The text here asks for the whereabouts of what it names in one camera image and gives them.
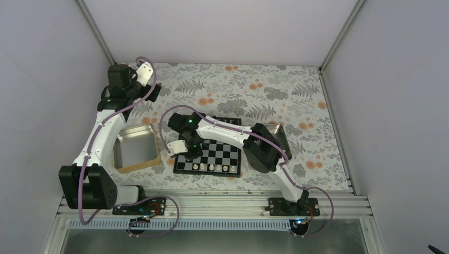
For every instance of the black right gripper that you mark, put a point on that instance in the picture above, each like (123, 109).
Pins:
(197, 153)

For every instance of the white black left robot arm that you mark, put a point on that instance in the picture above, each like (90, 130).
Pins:
(86, 183)

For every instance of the gold rimmed empty metal tin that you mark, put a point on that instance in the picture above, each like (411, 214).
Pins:
(136, 148)

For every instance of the right aluminium corner frame post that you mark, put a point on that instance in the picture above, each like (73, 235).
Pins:
(347, 25)

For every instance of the aluminium front rail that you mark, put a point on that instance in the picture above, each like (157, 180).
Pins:
(242, 205)

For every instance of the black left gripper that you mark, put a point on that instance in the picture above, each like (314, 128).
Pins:
(154, 95)

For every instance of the black chess pieces row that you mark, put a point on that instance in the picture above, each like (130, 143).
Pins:
(230, 120)

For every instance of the aluminium corner frame post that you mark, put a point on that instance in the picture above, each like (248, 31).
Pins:
(347, 25)
(95, 30)

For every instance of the grey slotted cable duct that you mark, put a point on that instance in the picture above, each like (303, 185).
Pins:
(186, 224)

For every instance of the black white chess board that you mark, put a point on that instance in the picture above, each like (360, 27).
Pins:
(217, 147)

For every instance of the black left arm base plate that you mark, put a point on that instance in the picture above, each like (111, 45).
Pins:
(151, 207)

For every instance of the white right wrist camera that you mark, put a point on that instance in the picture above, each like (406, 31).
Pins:
(176, 147)

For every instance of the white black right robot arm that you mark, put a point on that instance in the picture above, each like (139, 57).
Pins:
(281, 177)

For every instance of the floral patterned table mat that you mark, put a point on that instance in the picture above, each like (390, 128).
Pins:
(285, 95)

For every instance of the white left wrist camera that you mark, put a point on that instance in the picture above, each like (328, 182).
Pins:
(144, 73)

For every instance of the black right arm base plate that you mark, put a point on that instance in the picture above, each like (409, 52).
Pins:
(282, 207)

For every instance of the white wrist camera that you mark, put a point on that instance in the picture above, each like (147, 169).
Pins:
(144, 73)
(176, 147)

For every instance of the pink rimmed metal tin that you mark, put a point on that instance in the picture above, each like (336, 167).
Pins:
(280, 136)

